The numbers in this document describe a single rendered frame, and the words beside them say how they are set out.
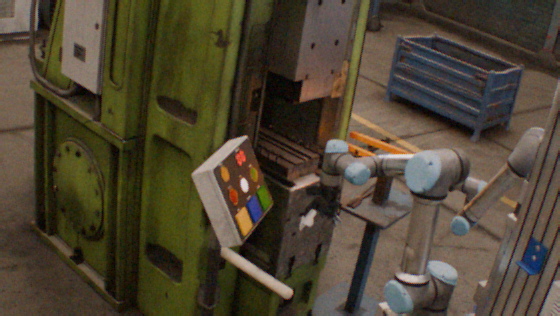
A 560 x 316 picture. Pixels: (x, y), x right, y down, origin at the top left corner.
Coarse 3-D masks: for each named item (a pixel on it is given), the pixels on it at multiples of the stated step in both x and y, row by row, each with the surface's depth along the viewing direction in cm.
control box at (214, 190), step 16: (240, 144) 244; (208, 160) 234; (224, 160) 230; (240, 160) 240; (256, 160) 252; (192, 176) 224; (208, 176) 222; (240, 176) 238; (208, 192) 224; (224, 192) 225; (240, 192) 235; (208, 208) 226; (224, 208) 224; (240, 208) 232; (224, 224) 226; (256, 224) 240; (224, 240) 229; (240, 240) 227
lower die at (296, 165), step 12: (264, 132) 308; (264, 144) 299; (276, 144) 298; (288, 144) 300; (264, 156) 290; (276, 156) 292; (288, 156) 291; (300, 156) 290; (312, 156) 294; (276, 168) 287; (288, 168) 283; (300, 168) 289; (312, 168) 296
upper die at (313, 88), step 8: (272, 72) 277; (272, 80) 278; (280, 80) 275; (288, 80) 272; (304, 80) 268; (312, 80) 271; (320, 80) 275; (328, 80) 280; (272, 88) 279; (280, 88) 276; (288, 88) 273; (296, 88) 270; (304, 88) 270; (312, 88) 274; (320, 88) 278; (328, 88) 282; (288, 96) 274; (296, 96) 271; (304, 96) 272; (312, 96) 276; (320, 96) 280
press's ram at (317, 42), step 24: (288, 0) 256; (312, 0) 252; (336, 0) 263; (288, 24) 259; (312, 24) 258; (336, 24) 269; (288, 48) 262; (312, 48) 264; (336, 48) 275; (288, 72) 264; (312, 72) 269; (336, 72) 282
